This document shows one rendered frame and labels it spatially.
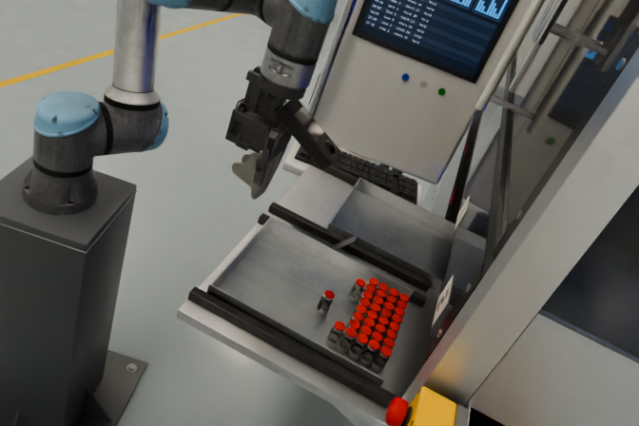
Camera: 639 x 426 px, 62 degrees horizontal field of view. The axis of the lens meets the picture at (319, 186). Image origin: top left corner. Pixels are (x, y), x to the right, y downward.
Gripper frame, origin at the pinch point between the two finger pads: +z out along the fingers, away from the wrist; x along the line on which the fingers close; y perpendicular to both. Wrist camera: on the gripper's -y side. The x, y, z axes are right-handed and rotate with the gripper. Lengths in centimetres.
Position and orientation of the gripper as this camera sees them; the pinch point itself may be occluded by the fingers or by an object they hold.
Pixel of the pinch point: (260, 193)
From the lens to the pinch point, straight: 88.2
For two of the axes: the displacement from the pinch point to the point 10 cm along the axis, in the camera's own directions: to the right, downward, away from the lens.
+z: -3.2, 8.0, 5.1
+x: -3.3, 4.1, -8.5
